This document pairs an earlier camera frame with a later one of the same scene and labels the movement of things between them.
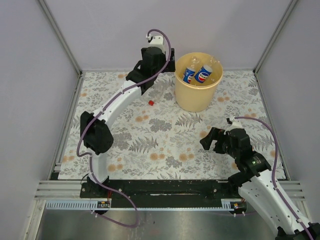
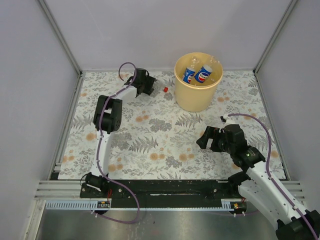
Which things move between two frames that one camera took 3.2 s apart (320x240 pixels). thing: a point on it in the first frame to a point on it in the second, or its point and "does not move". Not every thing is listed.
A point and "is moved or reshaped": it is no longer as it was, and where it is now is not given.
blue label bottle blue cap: [189, 72] does not move
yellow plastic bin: [199, 97] does not move
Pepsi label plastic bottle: [202, 74] does not move
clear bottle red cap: [157, 91] is moved or reshaped
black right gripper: [215, 134] does not move
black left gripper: [169, 67] to [150, 81]
